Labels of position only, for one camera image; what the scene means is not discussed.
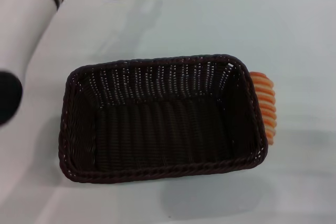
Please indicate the orange striped bread roll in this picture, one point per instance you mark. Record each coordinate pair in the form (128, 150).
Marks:
(266, 103)

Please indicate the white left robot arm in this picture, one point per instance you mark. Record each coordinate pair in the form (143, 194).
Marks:
(29, 24)

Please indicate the dark brown woven basket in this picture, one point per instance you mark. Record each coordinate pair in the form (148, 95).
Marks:
(162, 129)

